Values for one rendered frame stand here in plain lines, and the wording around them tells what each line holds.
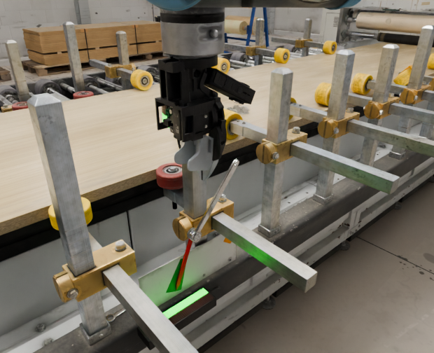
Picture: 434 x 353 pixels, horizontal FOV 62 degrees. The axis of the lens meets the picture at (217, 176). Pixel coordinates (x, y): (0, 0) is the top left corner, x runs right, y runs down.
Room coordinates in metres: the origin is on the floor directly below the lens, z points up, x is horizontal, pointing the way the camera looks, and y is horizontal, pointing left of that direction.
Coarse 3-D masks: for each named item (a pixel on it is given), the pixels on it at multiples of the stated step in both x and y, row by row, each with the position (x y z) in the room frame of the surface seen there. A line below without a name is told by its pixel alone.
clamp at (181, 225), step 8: (208, 200) 0.69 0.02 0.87; (216, 208) 0.66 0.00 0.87; (224, 208) 0.67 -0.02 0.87; (232, 208) 0.68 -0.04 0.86; (184, 216) 0.63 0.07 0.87; (200, 216) 0.63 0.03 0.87; (232, 216) 0.68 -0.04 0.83; (176, 224) 0.62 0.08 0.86; (184, 224) 0.61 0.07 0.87; (192, 224) 0.61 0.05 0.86; (208, 224) 0.64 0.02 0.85; (176, 232) 0.62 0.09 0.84; (184, 232) 0.60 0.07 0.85; (208, 232) 0.64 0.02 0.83; (184, 240) 0.60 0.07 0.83
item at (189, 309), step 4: (204, 296) 0.57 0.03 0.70; (208, 296) 0.57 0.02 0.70; (212, 296) 0.57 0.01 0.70; (200, 300) 0.56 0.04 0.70; (204, 300) 0.56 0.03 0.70; (208, 300) 0.56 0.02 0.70; (192, 304) 0.55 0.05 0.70; (196, 304) 0.55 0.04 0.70; (200, 304) 0.55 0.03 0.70; (188, 308) 0.54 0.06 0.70; (192, 308) 0.54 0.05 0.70; (196, 308) 0.54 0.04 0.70; (180, 312) 0.53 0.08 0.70; (184, 312) 0.53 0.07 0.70; (188, 312) 0.53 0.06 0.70; (176, 316) 0.52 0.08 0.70; (180, 316) 0.52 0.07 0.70; (184, 316) 0.52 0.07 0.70; (172, 320) 0.51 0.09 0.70; (176, 320) 0.51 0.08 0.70; (180, 320) 0.51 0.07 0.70
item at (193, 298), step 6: (192, 294) 0.58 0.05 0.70; (198, 294) 0.58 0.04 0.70; (204, 294) 0.58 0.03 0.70; (186, 300) 0.56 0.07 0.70; (192, 300) 0.56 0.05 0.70; (174, 306) 0.54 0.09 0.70; (180, 306) 0.54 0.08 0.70; (186, 306) 0.54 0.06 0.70; (168, 312) 0.53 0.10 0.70; (174, 312) 0.53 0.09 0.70; (168, 318) 0.51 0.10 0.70
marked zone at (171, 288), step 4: (180, 260) 0.58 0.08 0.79; (180, 264) 0.58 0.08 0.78; (176, 268) 0.58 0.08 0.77; (180, 268) 0.58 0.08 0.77; (176, 272) 0.58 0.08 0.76; (176, 276) 0.58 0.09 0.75; (172, 280) 0.57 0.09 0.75; (176, 280) 0.58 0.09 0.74; (172, 284) 0.57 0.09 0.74; (180, 284) 0.58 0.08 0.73; (168, 288) 0.56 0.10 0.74; (172, 288) 0.57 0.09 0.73; (180, 288) 0.58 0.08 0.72; (168, 292) 0.56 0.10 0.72
